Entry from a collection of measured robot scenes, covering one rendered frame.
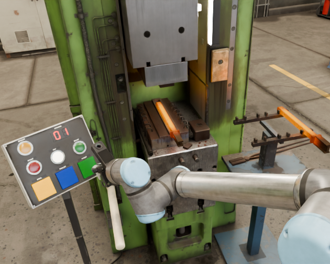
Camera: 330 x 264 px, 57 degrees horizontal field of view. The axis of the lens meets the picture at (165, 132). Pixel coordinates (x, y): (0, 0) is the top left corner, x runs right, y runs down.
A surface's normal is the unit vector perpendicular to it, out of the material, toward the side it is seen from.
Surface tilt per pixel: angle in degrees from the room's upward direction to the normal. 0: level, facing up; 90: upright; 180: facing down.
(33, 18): 90
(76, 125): 60
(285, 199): 79
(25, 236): 0
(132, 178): 55
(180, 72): 90
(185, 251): 90
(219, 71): 90
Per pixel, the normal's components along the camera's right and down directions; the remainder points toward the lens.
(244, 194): -0.76, 0.22
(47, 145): 0.53, -0.09
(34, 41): 0.27, 0.51
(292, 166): -0.05, -0.84
